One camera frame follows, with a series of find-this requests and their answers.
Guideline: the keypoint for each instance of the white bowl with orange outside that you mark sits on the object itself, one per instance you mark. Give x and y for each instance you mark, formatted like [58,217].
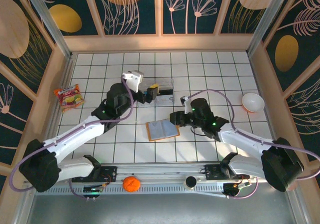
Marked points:
[253,102]

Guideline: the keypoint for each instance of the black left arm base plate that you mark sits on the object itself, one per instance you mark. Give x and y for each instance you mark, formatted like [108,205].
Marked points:
[111,174]

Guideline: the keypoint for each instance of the clear plastic tray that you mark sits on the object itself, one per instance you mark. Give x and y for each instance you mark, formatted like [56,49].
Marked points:
[163,83]

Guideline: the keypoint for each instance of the blue credit card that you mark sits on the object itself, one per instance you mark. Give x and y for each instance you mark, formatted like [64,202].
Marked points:
[145,93]

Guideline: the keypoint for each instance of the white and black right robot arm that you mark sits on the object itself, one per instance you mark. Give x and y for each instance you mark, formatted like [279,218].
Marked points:
[240,138]

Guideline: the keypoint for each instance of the red instant noodle packet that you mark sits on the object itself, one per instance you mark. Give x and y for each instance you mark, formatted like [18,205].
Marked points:
[70,97]

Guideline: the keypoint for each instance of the aluminium mounting rail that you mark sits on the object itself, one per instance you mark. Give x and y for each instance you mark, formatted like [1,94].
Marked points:
[162,170]

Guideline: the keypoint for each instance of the aluminium frame post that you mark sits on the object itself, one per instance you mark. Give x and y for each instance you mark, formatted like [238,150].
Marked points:
[267,21]
[50,26]

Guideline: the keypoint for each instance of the orange ball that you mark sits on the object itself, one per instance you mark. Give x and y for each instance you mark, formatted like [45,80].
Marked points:
[131,184]

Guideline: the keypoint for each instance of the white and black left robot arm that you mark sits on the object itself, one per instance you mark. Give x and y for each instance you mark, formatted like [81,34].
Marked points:
[72,138]

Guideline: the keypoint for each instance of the black round knob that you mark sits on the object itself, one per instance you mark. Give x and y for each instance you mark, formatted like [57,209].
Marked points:
[190,182]

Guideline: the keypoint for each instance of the black credit card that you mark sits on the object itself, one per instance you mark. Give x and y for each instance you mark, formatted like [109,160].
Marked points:
[167,92]

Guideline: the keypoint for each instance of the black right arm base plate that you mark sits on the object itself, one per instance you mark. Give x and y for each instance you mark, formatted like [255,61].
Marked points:
[212,172]

